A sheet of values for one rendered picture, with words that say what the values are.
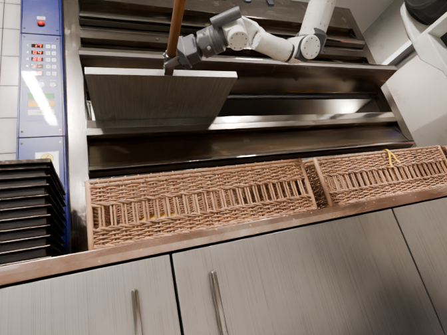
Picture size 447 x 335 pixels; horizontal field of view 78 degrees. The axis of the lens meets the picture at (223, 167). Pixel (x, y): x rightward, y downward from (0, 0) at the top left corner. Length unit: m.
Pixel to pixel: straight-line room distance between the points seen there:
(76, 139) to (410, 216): 1.18
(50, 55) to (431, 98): 3.78
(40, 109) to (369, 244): 1.22
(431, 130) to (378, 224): 3.30
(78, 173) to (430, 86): 3.79
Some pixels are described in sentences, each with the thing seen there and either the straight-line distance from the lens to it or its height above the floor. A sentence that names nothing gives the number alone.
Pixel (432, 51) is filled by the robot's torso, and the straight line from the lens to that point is 0.77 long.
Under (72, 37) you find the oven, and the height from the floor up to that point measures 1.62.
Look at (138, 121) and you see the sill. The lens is 1.29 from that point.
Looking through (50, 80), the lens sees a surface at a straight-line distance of 1.39.
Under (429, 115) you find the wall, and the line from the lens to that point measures 4.10.
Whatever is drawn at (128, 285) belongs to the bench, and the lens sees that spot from 0.56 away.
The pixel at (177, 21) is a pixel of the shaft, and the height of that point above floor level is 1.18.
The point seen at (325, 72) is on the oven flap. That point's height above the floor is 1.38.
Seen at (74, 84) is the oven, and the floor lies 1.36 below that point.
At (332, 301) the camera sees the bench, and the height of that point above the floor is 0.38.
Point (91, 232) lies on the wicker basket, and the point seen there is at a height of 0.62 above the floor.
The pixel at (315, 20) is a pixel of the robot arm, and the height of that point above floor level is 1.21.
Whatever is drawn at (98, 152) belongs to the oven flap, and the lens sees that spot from 1.23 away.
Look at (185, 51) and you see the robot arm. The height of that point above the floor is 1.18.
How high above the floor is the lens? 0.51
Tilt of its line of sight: 19 degrees up
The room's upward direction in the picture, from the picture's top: 13 degrees counter-clockwise
